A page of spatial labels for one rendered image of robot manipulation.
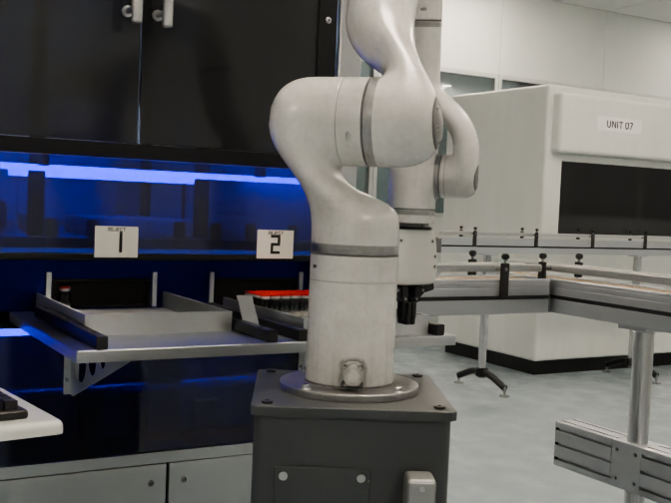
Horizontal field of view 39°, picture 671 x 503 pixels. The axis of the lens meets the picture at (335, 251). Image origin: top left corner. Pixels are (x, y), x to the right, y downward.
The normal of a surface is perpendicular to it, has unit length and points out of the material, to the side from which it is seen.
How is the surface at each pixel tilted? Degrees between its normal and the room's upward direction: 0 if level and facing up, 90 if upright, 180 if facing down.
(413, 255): 91
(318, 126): 101
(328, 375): 90
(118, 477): 90
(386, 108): 76
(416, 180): 92
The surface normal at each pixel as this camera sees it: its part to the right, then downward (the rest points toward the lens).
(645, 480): -0.86, -0.01
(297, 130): -0.25, 0.04
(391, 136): -0.17, 0.37
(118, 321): 0.51, 0.07
